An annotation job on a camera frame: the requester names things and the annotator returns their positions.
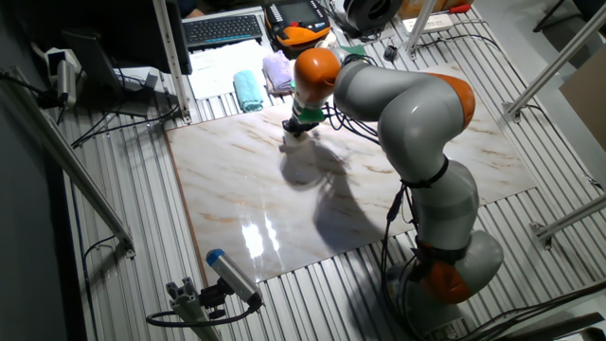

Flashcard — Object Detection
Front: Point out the red handled screwdriver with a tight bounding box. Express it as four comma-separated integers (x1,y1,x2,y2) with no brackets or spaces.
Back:
433,2,473,15

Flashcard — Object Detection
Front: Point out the black camera clamp bracket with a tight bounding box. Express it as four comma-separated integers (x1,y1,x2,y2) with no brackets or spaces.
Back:
198,278,233,321

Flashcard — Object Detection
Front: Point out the black camera cable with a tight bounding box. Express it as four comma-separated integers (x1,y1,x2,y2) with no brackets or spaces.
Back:
145,293,264,329

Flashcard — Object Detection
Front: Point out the low aluminium frame beam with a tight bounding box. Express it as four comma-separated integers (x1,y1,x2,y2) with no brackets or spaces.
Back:
528,193,606,251

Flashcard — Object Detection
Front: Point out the teal rolled towel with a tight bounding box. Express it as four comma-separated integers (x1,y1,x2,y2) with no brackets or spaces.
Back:
232,69,264,114

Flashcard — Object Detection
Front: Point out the white paper sheet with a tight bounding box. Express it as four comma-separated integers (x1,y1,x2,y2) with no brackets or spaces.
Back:
187,40,274,100

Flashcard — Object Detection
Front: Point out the black office chair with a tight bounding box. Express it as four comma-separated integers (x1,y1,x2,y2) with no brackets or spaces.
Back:
532,0,606,34

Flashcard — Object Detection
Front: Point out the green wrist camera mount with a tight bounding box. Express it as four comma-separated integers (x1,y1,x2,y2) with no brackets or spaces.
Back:
290,80,327,124

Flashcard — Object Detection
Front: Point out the white rectangular sponge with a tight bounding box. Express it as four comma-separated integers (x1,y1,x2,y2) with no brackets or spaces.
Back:
282,133,310,149

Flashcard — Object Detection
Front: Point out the white power strip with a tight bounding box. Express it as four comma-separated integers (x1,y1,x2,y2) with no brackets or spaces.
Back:
401,12,455,34

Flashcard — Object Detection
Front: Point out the orange black teach pendant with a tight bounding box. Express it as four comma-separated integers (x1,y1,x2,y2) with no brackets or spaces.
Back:
263,0,331,48

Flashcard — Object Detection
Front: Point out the black flat bar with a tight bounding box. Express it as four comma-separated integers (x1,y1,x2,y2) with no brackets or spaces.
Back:
491,310,606,341

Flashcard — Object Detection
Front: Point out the black round spool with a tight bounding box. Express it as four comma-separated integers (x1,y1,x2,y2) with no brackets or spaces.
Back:
343,0,403,39

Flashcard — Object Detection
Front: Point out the grey monitor stand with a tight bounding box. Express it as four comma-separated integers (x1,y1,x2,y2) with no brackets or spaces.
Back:
62,30,160,118

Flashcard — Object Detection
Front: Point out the purple folded cloth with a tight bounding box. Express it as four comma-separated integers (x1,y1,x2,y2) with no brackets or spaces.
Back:
261,49,295,94

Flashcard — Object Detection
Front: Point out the black computer keyboard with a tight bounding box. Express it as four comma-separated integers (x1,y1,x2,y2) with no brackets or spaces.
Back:
182,13,264,48

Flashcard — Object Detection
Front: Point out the silver camera on white mount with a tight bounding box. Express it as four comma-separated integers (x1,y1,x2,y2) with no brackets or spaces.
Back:
45,46,81,108

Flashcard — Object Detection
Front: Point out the long slanted aluminium beam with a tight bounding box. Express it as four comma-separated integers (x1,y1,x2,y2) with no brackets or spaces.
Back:
0,65,137,260

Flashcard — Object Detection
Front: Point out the short aluminium profile stub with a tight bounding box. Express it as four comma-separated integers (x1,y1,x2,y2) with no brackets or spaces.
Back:
165,277,223,341

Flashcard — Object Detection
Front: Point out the silver camera with blue cap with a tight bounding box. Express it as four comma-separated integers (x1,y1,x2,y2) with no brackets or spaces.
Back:
205,248,264,307

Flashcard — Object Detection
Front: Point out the brown cardboard box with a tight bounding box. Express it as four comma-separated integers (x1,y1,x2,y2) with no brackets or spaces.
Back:
558,56,606,153

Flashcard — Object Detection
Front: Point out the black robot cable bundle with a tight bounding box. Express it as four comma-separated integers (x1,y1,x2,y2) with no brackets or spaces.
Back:
324,52,427,340

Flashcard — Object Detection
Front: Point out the thin aluminium frame post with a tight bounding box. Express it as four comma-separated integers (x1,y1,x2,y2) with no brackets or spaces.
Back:
401,0,437,61

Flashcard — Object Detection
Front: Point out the upright aluminium profile post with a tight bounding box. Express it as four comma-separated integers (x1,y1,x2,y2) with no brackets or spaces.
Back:
151,0,193,125

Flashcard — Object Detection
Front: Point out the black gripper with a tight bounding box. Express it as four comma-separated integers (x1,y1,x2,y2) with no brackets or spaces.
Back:
282,118,319,139

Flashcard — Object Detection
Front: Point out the slanted aluminium frame beam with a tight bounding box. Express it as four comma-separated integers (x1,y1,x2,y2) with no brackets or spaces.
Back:
501,2,606,124

